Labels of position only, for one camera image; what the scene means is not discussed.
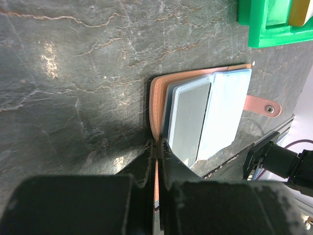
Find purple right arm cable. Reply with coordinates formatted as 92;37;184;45
283;139;313;150

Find pink leather card holder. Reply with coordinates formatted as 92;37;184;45
149;63;282;213

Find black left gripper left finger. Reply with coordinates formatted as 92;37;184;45
0;140;156;235

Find green plastic bin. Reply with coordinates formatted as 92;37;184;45
238;0;313;48

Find white cards in bin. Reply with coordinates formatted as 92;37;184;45
288;0;313;27

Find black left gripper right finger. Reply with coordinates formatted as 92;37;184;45
157;138;306;235

